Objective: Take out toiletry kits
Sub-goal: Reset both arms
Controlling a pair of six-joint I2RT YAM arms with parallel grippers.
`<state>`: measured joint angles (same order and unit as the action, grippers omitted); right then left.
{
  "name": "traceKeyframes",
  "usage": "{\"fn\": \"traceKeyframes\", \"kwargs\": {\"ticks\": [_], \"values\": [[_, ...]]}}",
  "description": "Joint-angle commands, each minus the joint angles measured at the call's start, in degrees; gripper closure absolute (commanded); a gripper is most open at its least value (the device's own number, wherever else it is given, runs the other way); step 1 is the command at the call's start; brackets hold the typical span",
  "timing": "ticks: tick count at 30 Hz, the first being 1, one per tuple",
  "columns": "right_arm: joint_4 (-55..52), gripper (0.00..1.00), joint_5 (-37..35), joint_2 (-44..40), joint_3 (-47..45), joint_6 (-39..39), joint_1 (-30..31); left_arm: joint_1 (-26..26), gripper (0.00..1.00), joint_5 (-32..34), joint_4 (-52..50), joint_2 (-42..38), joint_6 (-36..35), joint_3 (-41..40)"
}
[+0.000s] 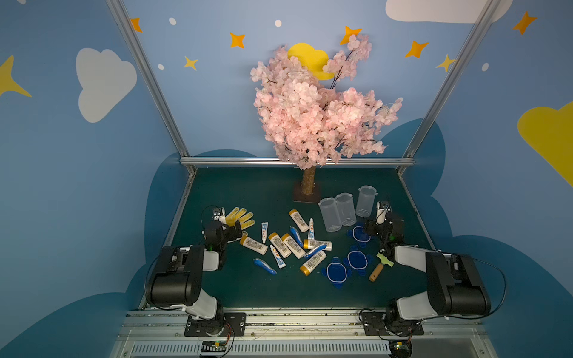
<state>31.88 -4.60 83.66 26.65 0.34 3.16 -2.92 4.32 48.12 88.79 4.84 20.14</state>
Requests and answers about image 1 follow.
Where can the right aluminium frame post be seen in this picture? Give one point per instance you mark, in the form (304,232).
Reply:
(470,46)

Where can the blue-lid toiletry cup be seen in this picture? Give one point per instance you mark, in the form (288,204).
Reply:
(366,199)
(346,209)
(330,215)

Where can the blue toothbrush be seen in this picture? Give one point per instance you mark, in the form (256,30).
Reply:
(315,250)
(264,265)
(297,237)

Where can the pink cherry blossom tree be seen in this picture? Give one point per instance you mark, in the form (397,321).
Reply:
(310,124)

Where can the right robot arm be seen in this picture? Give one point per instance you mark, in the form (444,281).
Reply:
(454,285)

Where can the orange-cap white bottle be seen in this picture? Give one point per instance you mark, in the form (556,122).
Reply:
(311,264)
(312,244)
(279,245)
(299,221)
(292,245)
(254,245)

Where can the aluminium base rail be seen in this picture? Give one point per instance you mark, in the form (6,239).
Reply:
(295,332)

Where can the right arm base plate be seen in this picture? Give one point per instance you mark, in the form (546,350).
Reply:
(380,324)

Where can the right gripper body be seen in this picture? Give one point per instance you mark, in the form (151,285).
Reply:
(378,228)

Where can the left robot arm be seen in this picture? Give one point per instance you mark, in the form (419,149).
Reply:
(175,283)

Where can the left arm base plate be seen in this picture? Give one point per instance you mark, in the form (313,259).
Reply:
(222,325)

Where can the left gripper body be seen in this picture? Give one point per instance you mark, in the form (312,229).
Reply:
(230,230)

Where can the circuit board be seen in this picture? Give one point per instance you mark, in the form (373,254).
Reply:
(213,348)
(400,349)

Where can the white blue toothpaste tube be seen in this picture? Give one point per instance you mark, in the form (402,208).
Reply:
(311,232)

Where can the aluminium frame post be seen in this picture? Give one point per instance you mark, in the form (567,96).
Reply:
(470,46)
(120,14)

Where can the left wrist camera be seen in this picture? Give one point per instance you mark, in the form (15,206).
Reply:
(219,215)

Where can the yellow work glove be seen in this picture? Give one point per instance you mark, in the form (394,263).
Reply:
(239,218)

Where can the left aluminium frame post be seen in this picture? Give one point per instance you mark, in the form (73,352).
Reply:
(120,14)

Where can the blue cup lid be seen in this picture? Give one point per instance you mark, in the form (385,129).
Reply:
(359,235)
(358,261)
(336,272)

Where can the left circuit board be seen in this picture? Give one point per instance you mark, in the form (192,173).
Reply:
(213,348)

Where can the right circuit board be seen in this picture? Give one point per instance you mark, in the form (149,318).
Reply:
(400,349)

